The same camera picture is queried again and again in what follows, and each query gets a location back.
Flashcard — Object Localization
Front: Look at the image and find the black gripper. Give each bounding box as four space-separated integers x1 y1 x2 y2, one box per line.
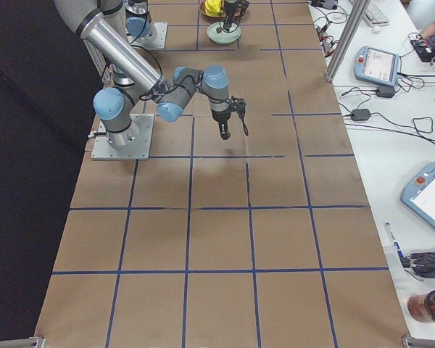
210 96 247 140
220 1 249 32

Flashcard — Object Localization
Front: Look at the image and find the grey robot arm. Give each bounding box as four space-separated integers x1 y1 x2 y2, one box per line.
54 1 249 140
125 1 249 44

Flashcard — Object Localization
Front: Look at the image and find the light green plate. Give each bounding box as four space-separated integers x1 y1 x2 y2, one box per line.
207 22 241 44

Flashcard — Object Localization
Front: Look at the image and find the brown wicker basket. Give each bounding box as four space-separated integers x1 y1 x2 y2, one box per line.
199 0 249 18

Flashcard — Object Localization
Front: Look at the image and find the yellow banana bunch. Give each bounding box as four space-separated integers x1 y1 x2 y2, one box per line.
204 0 223 17

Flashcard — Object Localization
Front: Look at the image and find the black power adapter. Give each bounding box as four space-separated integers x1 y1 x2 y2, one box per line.
350 109 371 122

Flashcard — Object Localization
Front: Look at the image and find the far teach pendant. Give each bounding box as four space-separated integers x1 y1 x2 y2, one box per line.
353 46 399 87

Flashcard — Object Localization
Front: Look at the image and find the teach pendant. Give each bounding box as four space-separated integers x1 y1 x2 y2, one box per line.
353 46 399 87
400 162 435 230

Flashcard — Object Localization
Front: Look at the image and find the near teach pendant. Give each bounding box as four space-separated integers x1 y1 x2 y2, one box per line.
400 162 435 230

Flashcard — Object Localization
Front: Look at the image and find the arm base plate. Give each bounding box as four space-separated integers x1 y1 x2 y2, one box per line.
126 20 167 50
91 114 154 160

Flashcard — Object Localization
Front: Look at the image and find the aluminium frame post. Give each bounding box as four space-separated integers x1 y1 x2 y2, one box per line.
323 0 370 83

